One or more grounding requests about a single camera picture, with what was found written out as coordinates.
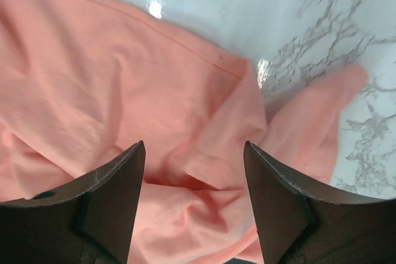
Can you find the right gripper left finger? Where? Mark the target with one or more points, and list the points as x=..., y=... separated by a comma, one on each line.
x=88, y=220

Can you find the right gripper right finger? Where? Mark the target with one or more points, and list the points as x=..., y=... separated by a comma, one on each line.
x=302, y=220

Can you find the pink t shirt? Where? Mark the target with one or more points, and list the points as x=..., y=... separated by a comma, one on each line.
x=82, y=80

